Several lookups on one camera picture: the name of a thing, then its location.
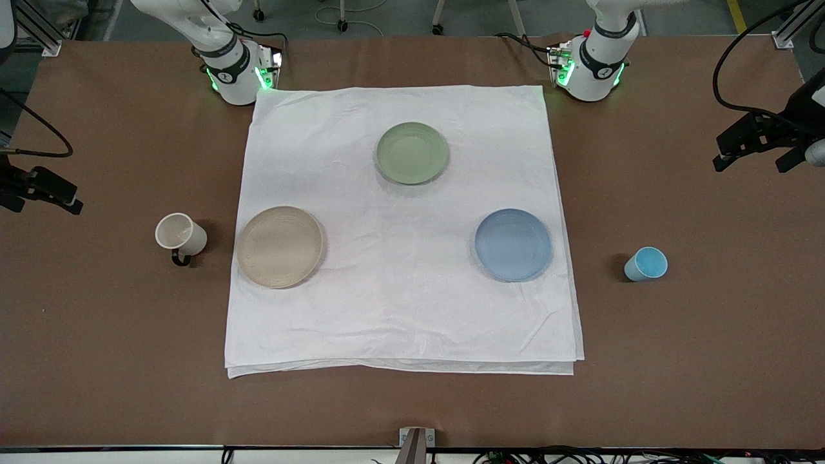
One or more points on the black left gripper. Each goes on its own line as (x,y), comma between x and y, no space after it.
(794,120)

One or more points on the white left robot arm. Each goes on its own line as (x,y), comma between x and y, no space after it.
(592,72)

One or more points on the green plate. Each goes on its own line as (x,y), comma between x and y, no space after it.
(412,153)

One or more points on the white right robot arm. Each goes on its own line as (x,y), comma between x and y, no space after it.
(233,82)

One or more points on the white cloth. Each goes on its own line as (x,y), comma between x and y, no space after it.
(399,296)

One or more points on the blue plate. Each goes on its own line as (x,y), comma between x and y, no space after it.
(514,245)

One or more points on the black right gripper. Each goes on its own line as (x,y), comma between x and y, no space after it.
(8,182)

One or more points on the aluminium frame post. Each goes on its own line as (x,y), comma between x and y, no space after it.
(40,31)
(791,31)

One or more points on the light blue cup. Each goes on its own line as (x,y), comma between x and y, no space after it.
(647,264)

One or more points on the beige plate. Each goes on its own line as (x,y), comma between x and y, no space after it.
(279,247)

